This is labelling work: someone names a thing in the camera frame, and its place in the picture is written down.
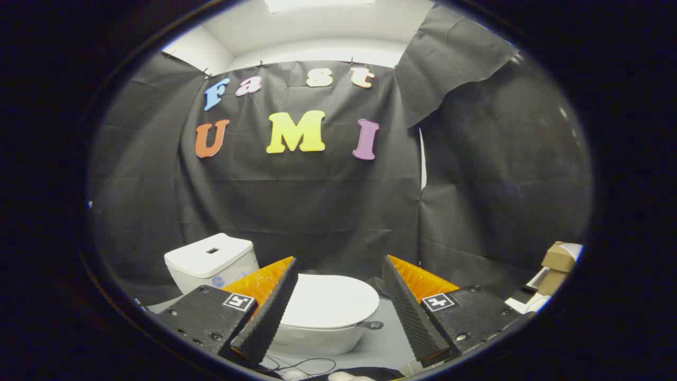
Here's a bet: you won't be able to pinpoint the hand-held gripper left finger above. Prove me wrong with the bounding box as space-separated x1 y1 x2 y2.
153 257 299 368

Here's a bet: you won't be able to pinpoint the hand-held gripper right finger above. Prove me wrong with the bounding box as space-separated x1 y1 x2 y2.
382 255 536 368

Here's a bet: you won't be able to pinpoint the white toilet lid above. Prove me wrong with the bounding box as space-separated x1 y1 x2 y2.
280 274 380 330

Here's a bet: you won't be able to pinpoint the white paper sheets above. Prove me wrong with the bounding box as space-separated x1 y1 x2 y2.
505 267 553 314

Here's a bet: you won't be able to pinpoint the black backdrop cloth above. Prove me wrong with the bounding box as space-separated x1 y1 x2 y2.
90 5 593 305

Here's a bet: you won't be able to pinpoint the brown cardboard box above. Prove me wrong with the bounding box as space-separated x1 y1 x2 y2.
537 270 569 296
541 242 582 273

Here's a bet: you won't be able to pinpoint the thin black cable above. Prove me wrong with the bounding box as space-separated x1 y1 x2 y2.
262 355 337 377

